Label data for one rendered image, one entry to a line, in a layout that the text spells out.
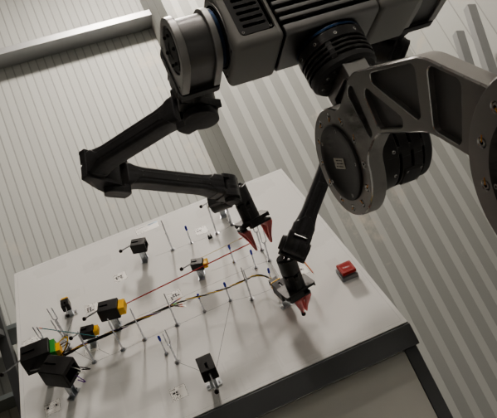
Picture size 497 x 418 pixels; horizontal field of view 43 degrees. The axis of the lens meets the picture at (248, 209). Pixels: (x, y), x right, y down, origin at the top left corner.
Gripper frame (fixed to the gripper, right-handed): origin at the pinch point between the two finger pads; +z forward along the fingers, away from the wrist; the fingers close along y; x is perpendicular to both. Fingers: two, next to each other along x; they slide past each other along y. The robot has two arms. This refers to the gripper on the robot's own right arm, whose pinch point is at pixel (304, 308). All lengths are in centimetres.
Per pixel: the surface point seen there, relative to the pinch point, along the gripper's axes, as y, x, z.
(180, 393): 43.9, -3.8, 5.6
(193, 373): 37.5, -7.8, 5.1
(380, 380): -7.3, 21.6, 20.2
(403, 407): -8.4, 28.6, 27.1
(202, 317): 24.8, -26.7, 2.3
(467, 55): -239, -179, 36
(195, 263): 16.6, -43.2, -7.5
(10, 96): 30, -431, -15
